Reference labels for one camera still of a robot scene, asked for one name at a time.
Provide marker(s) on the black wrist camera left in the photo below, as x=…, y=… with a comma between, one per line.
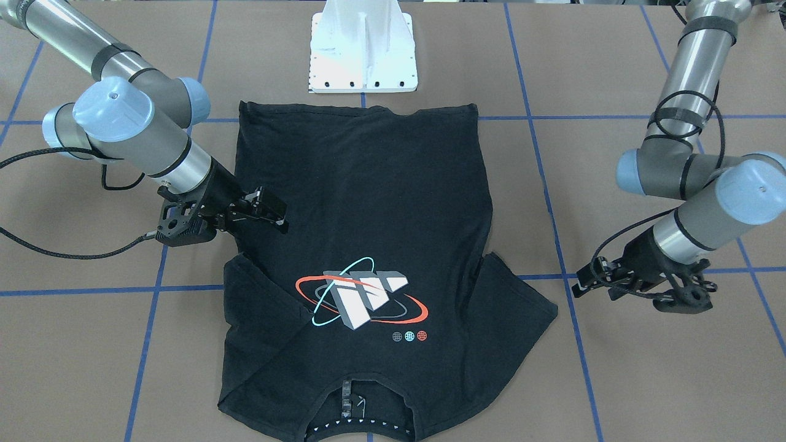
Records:
x=689, y=292

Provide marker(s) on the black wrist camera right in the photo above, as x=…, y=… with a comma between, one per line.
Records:
x=180, y=221

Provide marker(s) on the black printed t-shirt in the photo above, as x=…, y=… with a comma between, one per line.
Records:
x=378, y=311

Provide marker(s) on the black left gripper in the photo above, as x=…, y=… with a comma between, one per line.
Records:
x=640, y=253

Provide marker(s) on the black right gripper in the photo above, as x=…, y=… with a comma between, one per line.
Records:
x=219, y=186

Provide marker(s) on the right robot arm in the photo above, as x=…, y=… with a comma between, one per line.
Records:
x=134, y=112

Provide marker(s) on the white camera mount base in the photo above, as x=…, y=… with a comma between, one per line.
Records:
x=362, y=47

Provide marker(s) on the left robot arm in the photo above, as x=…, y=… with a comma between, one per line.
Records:
x=684, y=157

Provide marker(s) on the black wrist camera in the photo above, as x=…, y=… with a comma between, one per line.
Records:
x=689, y=292
x=180, y=221

